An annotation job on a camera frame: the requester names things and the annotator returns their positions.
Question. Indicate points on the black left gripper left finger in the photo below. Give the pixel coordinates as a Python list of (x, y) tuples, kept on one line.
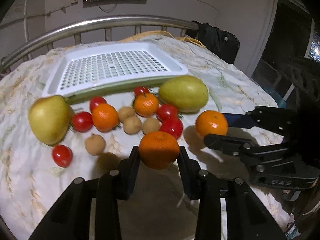
[(69, 217)]

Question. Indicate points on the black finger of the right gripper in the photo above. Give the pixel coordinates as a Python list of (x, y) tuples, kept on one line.
[(228, 145)]

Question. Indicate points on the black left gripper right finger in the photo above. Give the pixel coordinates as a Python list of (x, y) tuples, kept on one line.
[(247, 217)]

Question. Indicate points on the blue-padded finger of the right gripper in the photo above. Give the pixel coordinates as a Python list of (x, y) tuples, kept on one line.
[(237, 121)]

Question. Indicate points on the orange mandarin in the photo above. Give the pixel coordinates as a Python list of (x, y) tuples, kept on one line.
[(158, 150), (211, 122), (105, 117), (146, 105)]

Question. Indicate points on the green mango right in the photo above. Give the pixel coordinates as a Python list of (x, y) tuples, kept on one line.
[(187, 93)]

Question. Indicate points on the red tomato far left front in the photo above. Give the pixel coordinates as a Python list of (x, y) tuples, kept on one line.
[(62, 155)]

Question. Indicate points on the red tomato centre lower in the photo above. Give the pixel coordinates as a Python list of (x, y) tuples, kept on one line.
[(173, 126)]

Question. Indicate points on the black backpack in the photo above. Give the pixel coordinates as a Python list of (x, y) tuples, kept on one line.
[(223, 44)]

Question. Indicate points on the red tomato centre upper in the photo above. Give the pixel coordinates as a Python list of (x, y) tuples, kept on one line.
[(166, 111)]

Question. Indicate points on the floral white bed cloth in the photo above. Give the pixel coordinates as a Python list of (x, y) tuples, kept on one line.
[(158, 209)]

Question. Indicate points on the brown longan centre right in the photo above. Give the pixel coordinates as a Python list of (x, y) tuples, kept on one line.
[(150, 125)]

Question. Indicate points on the red tomato beside pear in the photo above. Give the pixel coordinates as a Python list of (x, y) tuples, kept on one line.
[(82, 122)]

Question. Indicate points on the yellow blanket edge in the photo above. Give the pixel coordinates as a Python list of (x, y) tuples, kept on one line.
[(162, 33)]

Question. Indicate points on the yellow-green pear left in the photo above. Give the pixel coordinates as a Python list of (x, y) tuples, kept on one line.
[(49, 119)]

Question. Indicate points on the brown longan centre front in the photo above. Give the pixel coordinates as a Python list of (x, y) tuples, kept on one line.
[(132, 125)]

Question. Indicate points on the red tomato at tray edge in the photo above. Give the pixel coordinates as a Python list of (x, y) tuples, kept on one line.
[(140, 90)]

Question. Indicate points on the red tomato behind left mandarin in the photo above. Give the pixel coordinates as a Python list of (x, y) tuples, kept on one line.
[(96, 101)]

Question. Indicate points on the white perforated plastic tray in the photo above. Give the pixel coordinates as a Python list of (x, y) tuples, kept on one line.
[(117, 64)]

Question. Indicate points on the steel bed rail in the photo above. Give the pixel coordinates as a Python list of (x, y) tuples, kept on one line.
[(107, 23)]

